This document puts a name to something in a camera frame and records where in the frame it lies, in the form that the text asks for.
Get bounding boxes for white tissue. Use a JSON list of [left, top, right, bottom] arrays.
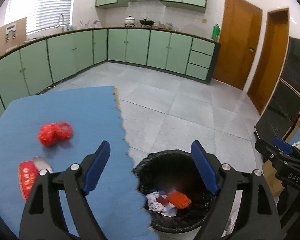
[[146, 191, 166, 213]]

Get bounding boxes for black glass cabinet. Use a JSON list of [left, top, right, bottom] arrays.
[[255, 37, 300, 143]]

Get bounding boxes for dark red scouring pad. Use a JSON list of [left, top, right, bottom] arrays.
[[157, 194, 169, 206]]

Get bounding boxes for window blinds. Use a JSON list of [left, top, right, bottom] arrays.
[[5, 0, 74, 34]]

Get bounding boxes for wooden door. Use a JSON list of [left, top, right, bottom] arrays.
[[213, 0, 262, 90], [248, 8, 289, 114]]

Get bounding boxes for red festive paper cup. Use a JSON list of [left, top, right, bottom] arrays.
[[18, 157, 53, 201]]

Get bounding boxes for white cooking pot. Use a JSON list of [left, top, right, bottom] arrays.
[[124, 16, 135, 27]]

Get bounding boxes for black trash bin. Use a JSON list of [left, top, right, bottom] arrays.
[[133, 150, 215, 233]]

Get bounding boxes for blue scalloped table mat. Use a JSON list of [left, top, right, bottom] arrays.
[[0, 86, 158, 239]]

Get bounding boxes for orange foam fruit net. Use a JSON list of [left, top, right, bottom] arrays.
[[167, 191, 191, 209]]

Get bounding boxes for blue white paper cup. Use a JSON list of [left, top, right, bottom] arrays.
[[161, 202, 178, 217]]

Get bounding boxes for green bottle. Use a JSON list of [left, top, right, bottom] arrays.
[[211, 23, 221, 42]]

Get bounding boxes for red plastic bag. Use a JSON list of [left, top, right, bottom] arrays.
[[37, 122, 73, 147]]

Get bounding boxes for brown cardboard board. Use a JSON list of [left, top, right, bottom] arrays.
[[0, 18, 27, 56]]

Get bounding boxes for kitchen faucet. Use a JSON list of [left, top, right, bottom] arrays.
[[56, 14, 64, 33]]

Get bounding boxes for black wok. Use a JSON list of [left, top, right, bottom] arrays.
[[140, 18, 154, 28]]

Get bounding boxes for green lower kitchen cabinets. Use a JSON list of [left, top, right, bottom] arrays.
[[0, 27, 221, 117]]

